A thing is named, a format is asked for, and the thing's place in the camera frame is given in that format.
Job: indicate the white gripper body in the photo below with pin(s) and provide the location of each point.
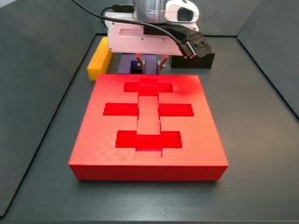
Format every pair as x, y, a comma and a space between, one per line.
127, 38

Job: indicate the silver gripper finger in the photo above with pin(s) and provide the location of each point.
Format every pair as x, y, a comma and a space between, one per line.
140, 61
161, 62

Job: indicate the purple U-shaped block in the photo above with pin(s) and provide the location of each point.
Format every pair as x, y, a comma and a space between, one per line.
128, 64

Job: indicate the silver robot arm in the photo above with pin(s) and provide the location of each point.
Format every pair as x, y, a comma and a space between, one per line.
152, 12

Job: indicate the black angle fixture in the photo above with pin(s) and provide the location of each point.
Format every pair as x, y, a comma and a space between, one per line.
204, 62

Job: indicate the red slotted board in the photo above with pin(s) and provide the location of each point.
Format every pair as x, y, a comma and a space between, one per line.
148, 131

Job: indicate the yellow long block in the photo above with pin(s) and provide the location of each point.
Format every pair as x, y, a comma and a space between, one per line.
99, 63

